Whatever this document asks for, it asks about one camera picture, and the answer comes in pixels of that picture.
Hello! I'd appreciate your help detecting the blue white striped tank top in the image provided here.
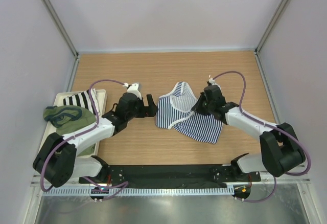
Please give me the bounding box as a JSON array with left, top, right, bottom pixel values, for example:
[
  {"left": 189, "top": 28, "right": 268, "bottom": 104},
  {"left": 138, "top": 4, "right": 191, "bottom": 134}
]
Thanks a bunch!
[{"left": 155, "top": 81, "right": 223, "bottom": 144}]

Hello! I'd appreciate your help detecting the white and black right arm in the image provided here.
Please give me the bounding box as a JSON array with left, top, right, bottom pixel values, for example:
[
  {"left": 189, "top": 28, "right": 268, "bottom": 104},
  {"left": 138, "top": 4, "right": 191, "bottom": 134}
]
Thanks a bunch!
[{"left": 192, "top": 85, "right": 308, "bottom": 181}]

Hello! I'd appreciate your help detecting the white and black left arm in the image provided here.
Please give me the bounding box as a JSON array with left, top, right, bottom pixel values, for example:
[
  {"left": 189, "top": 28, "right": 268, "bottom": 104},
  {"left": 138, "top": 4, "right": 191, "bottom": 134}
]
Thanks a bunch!
[{"left": 33, "top": 93, "right": 158, "bottom": 188}]

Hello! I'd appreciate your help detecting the black white striped tank top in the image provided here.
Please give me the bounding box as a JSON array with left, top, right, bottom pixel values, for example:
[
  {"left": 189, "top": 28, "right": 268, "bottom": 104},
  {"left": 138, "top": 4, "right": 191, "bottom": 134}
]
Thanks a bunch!
[{"left": 63, "top": 88, "right": 100, "bottom": 115}]

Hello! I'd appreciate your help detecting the olive green tank top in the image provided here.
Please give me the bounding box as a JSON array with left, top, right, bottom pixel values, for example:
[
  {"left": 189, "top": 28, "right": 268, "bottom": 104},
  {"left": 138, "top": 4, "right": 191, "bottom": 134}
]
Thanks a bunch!
[{"left": 42, "top": 105, "right": 98, "bottom": 158}]

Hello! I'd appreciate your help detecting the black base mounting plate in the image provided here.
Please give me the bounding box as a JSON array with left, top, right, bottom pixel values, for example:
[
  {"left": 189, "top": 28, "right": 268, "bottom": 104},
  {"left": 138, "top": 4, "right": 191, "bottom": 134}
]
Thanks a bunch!
[{"left": 78, "top": 164, "right": 262, "bottom": 189}]

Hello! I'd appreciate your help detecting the white plastic tray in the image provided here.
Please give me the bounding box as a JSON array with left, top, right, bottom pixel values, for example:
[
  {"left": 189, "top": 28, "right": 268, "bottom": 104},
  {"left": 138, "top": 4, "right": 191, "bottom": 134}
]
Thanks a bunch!
[{"left": 41, "top": 88, "right": 107, "bottom": 144}]

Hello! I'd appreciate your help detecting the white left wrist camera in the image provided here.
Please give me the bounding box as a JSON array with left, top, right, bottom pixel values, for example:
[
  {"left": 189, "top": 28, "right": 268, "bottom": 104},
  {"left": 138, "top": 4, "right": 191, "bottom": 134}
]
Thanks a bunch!
[{"left": 127, "top": 82, "right": 142, "bottom": 99}]

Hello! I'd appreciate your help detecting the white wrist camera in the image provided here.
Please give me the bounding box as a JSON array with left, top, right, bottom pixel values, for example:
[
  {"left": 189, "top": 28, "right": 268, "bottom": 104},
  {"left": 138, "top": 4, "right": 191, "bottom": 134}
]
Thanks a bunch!
[
  {"left": 207, "top": 78, "right": 216, "bottom": 86},
  {"left": 127, "top": 82, "right": 142, "bottom": 99}
]

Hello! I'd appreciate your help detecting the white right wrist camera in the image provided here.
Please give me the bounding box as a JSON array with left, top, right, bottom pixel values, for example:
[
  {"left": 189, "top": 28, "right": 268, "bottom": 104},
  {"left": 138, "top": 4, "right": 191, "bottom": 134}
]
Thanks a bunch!
[{"left": 207, "top": 78, "right": 216, "bottom": 86}]

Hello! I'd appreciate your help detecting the white slotted cable duct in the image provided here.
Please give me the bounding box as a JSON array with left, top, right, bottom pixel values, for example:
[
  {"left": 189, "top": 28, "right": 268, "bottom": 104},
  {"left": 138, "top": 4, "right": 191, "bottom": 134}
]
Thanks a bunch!
[{"left": 44, "top": 185, "right": 234, "bottom": 196}]

